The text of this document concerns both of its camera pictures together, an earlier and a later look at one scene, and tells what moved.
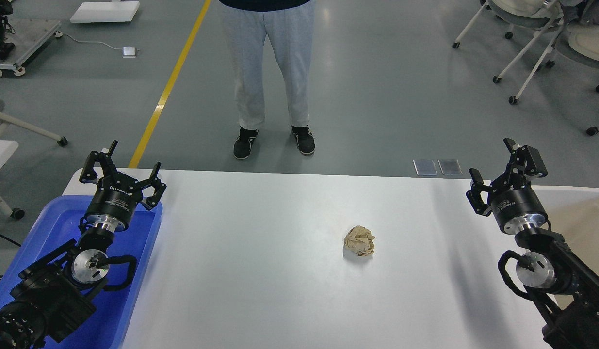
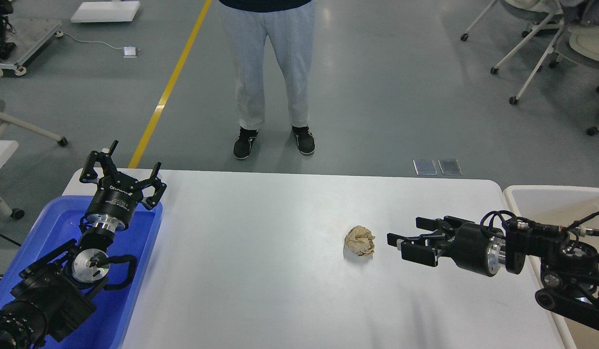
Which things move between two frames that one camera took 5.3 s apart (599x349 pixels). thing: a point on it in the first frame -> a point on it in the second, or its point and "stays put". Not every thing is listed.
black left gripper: [117, 194] stays put
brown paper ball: [360, 240] stays put
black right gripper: [515, 207] -> [477, 247]
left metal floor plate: [425, 167] stays put
